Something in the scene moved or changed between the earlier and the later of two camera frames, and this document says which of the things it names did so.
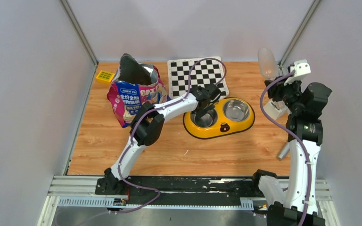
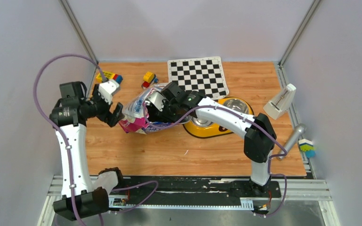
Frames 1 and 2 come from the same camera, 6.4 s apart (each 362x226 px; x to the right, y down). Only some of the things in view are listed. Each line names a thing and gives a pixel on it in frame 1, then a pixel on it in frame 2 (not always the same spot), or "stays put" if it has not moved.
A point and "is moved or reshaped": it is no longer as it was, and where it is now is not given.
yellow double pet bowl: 229,116 stays put
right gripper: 275,87 -> 164,114
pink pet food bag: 135,83 is moved or reshaped
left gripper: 204,110 -> 117,115
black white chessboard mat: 184,75 stays put
